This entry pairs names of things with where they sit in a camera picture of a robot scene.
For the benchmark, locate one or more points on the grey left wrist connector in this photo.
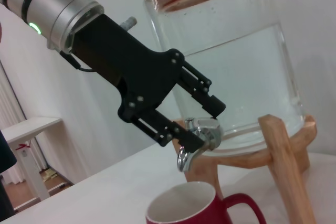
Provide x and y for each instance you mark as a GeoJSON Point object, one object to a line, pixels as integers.
{"type": "Point", "coordinates": [128, 22]}

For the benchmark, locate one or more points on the clear glass water dispenser jar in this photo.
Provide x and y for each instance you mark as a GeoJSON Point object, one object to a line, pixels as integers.
{"type": "Point", "coordinates": [249, 64]}

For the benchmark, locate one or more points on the chrome faucet tap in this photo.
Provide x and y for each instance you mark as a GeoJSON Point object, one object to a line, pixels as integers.
{"type": "Point", "coordinates": [210, 132]}

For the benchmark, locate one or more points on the white background desk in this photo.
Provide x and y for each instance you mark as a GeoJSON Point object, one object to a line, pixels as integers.
{"type": "Point", "coordinates": [26, 127]}

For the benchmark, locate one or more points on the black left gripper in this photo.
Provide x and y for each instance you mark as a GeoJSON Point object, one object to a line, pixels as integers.
{"type": "Point", "coordinates": [131, 72]}

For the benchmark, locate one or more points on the wooden dispenser stand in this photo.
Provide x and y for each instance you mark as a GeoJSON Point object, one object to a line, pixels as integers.
{"type": "Point", "coordinates": [283, 155]}

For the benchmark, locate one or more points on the yellow floor item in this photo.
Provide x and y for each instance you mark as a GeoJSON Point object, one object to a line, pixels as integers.
{"type": "Point", "coordinates": [50, 175]}

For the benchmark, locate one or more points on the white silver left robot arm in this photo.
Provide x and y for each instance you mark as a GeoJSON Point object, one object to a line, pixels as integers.
{"type": "Point", "coordinates": [52, 6]}

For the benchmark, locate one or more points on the red cup with white inside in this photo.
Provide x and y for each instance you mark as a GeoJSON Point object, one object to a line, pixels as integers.
{"type": "Point", "coordinates": [181, 203]}

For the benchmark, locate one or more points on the red ribbon tag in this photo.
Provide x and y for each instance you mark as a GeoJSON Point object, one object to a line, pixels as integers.
{"type": "Point", "coordinates": [23, 146]}

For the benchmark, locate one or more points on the dark background figure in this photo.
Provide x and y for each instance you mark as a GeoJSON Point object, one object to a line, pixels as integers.
{"type": "Point", "coordinates": [5, 161]}

